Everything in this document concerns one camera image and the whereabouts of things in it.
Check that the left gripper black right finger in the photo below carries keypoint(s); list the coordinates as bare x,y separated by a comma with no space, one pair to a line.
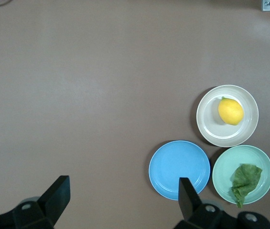
188,200

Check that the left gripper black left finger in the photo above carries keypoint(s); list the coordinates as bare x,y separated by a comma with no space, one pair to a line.
53,200

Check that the green lettuce leaf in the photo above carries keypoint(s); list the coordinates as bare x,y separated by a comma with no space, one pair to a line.
245,179

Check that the yellow lemon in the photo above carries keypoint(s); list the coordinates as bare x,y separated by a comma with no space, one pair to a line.
231,111

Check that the blue round plate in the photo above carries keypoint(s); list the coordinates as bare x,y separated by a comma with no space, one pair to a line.
170,164

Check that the mint green round plate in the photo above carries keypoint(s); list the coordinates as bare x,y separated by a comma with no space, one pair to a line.
225,167

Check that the beige round plate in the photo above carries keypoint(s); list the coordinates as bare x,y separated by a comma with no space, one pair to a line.
211,128

